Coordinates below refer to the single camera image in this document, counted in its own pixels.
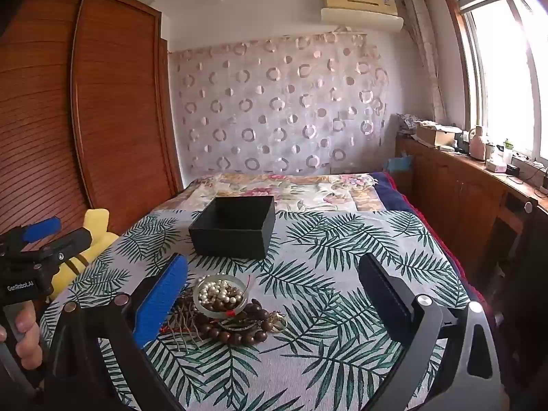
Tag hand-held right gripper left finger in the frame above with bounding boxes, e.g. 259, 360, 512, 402
40, 253, 189, 411

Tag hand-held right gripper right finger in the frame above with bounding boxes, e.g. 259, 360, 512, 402
357, 253, 503, 411

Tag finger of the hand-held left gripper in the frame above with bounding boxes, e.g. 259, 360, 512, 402
40, 228, 93, 266
0, 217, 61, 253

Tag purple rhinestone hair comb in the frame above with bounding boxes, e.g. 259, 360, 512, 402
160, 293, 206, 352

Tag pale green jade bangle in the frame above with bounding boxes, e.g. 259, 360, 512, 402
192, 275, 250, 318

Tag white pearl necklace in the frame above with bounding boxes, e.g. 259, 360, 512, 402
198, 279, 240, 304

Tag dark wooden bead bracelet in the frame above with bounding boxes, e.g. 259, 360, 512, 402
195, 297, 275, 347

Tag black cardboard box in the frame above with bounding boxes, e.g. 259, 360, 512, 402
188, 196, 277, 260

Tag person's left hand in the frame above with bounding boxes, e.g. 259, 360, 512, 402
0, 302, 44, 369

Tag yellow plush toy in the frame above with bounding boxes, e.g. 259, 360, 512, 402
45, 208, 121, 302

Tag dark blue red-edged blanket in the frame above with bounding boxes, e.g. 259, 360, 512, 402
369, 171, 497, 326

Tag small gold ornament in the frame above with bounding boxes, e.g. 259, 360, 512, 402
263, 312, 288, 334

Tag teal plastic bag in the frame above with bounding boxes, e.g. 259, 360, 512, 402
385, 154, 414, 174

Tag long wooden cabinet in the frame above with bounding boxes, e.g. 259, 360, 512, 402
394, 135, 548, 309

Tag floral bedspread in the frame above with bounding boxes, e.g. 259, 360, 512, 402
173, 172, 388, 215

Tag wooden wardrobe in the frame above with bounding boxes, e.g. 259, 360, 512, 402
0, 0, 185, 304

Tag open cardboard box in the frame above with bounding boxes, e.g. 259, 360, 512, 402
416, 124, 463, 147

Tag black stand with metal cap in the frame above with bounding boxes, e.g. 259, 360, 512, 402
520, 199, 539, 223

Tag patterned cloth bundle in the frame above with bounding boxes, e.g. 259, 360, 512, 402
396, 112, 422, 133

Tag circle-pattern sheer curtain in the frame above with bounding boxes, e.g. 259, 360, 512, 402
169, 30, 390, 176

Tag beige wrapped pipe drape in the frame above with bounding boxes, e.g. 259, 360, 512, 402
404, 0, 446, 125

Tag window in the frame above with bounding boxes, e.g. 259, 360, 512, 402
443, 0, 548, 172

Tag red cord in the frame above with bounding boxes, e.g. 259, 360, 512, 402
227, 276, 254, 320

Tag white wall air conditioner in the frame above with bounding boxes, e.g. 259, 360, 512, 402
320, 0, 405, 33

